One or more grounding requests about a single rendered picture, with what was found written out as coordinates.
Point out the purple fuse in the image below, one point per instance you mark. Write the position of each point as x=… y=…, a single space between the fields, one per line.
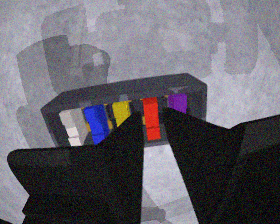
x=178 y=102

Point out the dark grey fuse block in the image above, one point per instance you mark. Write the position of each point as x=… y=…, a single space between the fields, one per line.
x=85 y=116

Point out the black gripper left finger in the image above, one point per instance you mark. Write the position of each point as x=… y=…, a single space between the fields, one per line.
x=112 y=169

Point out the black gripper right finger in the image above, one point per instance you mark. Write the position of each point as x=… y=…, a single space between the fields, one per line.
x=211 y=158

